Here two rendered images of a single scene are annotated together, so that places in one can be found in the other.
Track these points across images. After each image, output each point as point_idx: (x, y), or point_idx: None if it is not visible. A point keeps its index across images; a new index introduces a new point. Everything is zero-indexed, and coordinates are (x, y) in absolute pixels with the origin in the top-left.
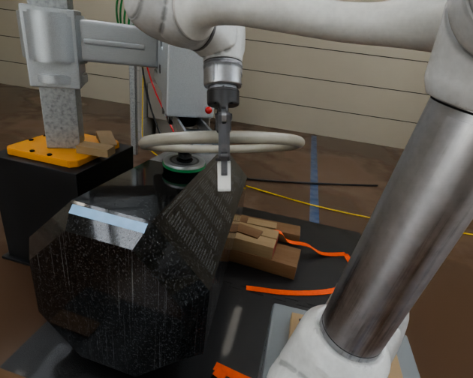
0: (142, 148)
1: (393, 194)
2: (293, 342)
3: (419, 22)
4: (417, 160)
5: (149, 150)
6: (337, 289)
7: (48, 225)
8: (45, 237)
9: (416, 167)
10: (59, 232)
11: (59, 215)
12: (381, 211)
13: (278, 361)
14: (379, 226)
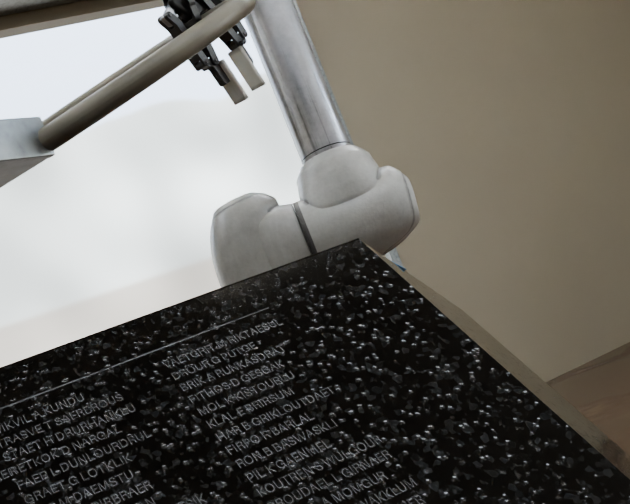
0: (236, 23)
1: (296, 26)
2: (362, 161)
3: None
4: (290, 4)
5: (192, 56)
6: (324, 109)
7: (516, 373)
8: (561, 404)
9: (292, 8)
10: (485, 331)
11: (440, 306)
12: (299, 39)
13: (377, 181)
14: (306, 46)
